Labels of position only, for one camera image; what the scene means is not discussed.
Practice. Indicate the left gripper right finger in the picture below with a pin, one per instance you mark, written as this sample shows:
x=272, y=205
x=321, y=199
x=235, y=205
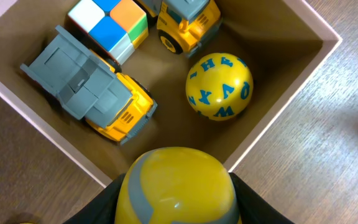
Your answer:
x=252, y=207

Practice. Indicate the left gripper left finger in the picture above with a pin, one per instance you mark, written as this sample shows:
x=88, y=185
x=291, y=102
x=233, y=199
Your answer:
x=102, y=209

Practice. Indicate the yellow ball with face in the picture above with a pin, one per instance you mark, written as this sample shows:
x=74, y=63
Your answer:
x=177, y=185

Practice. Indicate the yellow grey toy truck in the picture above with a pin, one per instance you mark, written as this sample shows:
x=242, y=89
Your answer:
x=91, y=88

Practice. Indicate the yellow ball blue letters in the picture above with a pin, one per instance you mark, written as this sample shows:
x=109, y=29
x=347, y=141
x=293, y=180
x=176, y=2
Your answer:
x=219, y=86

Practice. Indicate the colourful puzzle cube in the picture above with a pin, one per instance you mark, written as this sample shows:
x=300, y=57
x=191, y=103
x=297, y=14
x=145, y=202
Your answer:
x=117, y=26

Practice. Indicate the yellow grey toy loader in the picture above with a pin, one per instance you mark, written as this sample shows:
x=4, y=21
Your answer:
x=183, y=26

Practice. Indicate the white cardboard box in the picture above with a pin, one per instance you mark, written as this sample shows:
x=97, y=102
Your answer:
x=282, y=42

